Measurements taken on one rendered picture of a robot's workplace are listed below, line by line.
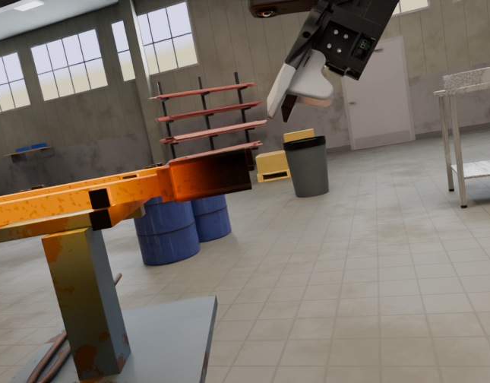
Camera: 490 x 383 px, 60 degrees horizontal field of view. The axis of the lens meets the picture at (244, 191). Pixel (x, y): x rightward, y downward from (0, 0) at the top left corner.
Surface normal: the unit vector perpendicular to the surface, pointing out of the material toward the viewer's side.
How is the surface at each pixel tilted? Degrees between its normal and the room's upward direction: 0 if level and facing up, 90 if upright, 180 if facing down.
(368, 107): 90
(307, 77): 61
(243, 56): 90
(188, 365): 0
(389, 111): 90
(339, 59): 87
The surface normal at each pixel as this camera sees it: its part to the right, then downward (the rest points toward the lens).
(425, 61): -0.29, 0.20
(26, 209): -0.02, 0.16
